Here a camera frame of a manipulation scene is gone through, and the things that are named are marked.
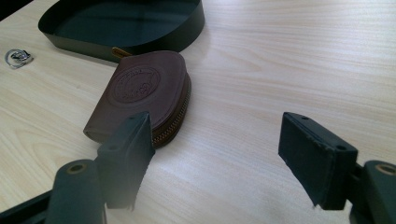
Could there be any dark green oval tray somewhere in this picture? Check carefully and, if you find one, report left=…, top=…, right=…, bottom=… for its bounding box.
left=37, top=0, right=206, bottom=63

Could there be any brown leather zip pouch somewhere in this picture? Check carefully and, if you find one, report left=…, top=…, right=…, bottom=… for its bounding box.
left=82, top=50, right=192, bottom=149

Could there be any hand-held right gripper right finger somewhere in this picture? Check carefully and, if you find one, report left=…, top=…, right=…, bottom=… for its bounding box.
left=277, top=111, right=396, bottom=224

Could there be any silver metal key ring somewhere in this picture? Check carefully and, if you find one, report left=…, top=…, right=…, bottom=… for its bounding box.
left=4, top=49, right=35, bottom=70

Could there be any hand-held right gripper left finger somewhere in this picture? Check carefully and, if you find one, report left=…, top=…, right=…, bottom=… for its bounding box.
left=45, top=111, right=156, bottom=224

